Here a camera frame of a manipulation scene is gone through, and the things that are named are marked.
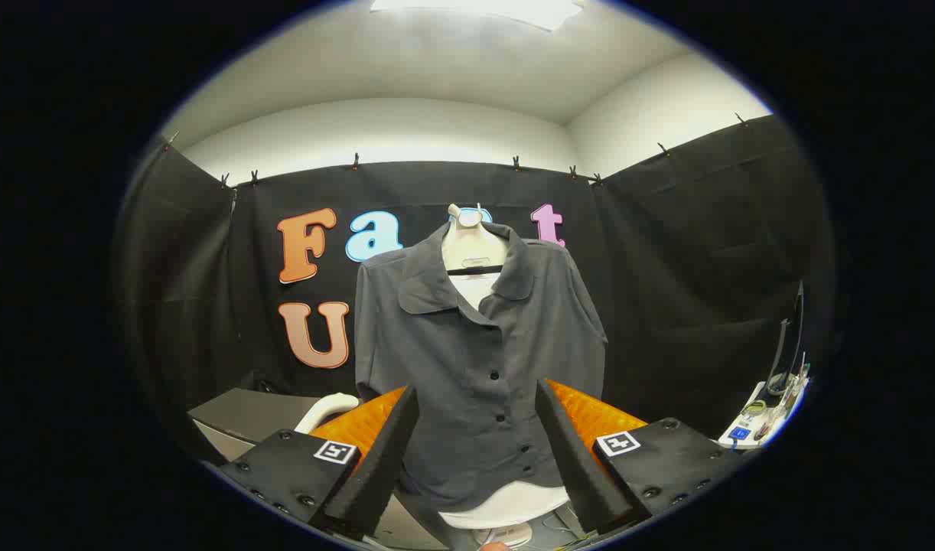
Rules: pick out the dark curved stand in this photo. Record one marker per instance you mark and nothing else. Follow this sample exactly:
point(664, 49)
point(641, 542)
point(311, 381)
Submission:
point(790, 344)

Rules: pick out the cream hanger head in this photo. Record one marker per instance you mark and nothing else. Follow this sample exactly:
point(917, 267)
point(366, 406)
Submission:
point(471, 249)

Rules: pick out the ceiling light panel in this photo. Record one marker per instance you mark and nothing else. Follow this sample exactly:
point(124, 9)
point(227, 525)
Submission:
point(513, 9)

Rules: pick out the white power strip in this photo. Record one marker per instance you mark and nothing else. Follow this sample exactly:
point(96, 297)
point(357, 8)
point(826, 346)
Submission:
point(743, 430)

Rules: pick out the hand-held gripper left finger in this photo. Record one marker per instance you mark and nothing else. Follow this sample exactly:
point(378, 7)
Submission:
point(383, 459)

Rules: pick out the grey cabinet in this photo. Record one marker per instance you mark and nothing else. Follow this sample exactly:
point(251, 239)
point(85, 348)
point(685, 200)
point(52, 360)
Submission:
point(245, 413)

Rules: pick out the white padded garment form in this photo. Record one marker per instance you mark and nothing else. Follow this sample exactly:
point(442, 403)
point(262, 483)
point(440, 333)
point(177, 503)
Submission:
point(506, 505)

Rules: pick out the black backdrop cloth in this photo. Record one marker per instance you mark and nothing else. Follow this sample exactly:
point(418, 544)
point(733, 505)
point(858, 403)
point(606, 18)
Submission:
point(705, 268)

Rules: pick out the grey button shirt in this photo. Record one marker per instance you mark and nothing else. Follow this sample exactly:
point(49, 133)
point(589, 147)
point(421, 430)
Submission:
point(437, 367)

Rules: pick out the white garment steamer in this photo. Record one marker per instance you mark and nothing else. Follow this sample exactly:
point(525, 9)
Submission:
point(337, 400)

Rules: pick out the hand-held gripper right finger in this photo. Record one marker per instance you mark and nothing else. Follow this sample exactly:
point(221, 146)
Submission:
point(578, 459)

